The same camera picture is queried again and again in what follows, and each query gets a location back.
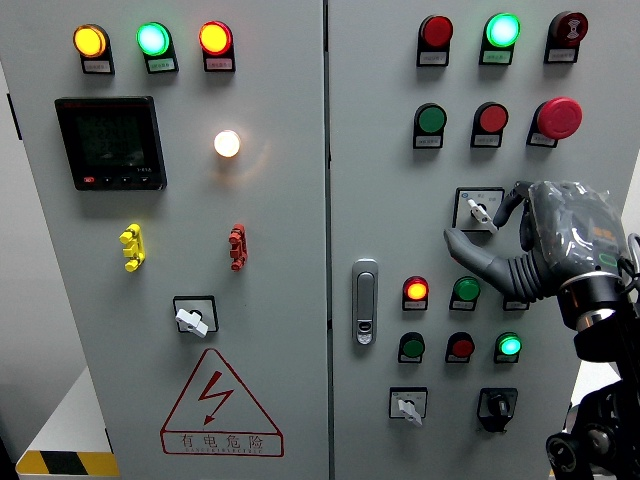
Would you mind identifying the large grey turn switch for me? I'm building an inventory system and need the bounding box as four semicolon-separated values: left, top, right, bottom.
452;186;506;235

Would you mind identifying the small green unlit lamp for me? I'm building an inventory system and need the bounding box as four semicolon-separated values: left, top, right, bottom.
452;276;482;303

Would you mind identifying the large red stop button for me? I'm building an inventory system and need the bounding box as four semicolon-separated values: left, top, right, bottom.
535;96;584;141

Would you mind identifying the small green lit lamp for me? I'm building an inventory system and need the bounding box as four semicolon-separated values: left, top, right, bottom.
494;332;523;359

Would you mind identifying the large red push button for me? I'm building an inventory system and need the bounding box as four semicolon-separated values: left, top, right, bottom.
475;102;510;135

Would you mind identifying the small red push button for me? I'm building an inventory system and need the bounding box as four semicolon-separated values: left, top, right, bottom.
446;332;476;359

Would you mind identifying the small red-rimmed orange lit lamp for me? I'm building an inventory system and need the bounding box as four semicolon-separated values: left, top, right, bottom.
402;275;430;303

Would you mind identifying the grey cabinet door with lock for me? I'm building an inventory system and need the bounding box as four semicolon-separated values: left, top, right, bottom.
325;0;640;480

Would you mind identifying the large green push button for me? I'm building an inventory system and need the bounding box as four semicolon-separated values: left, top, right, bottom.
415;102;448;135

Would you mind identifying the small green push button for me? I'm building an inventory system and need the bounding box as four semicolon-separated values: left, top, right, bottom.
399;332;426;359

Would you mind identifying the dark red buzzer lamp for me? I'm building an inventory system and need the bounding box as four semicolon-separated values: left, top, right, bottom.
549;11;590;49

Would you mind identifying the silver door lock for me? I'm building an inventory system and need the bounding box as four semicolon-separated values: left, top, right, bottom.
351;258;380;347

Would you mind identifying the large green lit lamp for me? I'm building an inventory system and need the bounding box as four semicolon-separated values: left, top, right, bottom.
136;21;172;57
484;12;522;49

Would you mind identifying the large red unlit lamp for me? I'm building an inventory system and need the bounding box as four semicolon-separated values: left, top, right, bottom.
419;14;455;49

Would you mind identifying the grey cabinet door with display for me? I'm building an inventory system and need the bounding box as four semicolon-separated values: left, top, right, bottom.
0;0;330;480

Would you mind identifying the white lit lamp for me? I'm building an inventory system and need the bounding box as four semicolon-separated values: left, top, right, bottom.
213;129;242;159

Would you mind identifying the red warning triangle sign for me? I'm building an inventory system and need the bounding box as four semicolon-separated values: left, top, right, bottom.
159;347;285;458

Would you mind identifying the large red-rimmed orange lit lamp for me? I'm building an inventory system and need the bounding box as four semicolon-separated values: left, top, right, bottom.
198;20;234;56

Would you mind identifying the black digital display meter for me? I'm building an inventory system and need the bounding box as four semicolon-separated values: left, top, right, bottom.
54;96;168;192

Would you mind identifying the large yellow lit lamp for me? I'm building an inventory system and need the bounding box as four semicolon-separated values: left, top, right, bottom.
72;23;109;60

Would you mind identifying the black and yellow striped tape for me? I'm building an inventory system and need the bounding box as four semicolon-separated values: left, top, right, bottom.
15;450;120;477

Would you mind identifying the long black cabinet hinge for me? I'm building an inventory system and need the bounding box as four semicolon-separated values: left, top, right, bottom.
6;93;23;141

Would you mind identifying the black-handle turn switch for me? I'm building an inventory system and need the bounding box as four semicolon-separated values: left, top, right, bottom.
475;387;519;434

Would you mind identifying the small white-handle labelled turn switch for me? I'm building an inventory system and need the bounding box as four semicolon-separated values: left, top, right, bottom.
388;386;429;427

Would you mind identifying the small red handle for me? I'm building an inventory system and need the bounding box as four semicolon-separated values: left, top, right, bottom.
228;223;249;272

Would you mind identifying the white-handle switch on black-framed plate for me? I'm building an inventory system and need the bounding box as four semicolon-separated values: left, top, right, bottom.
172;295;220;339

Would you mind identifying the small yellow handle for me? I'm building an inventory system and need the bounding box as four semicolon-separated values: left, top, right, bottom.
119;223;147;273

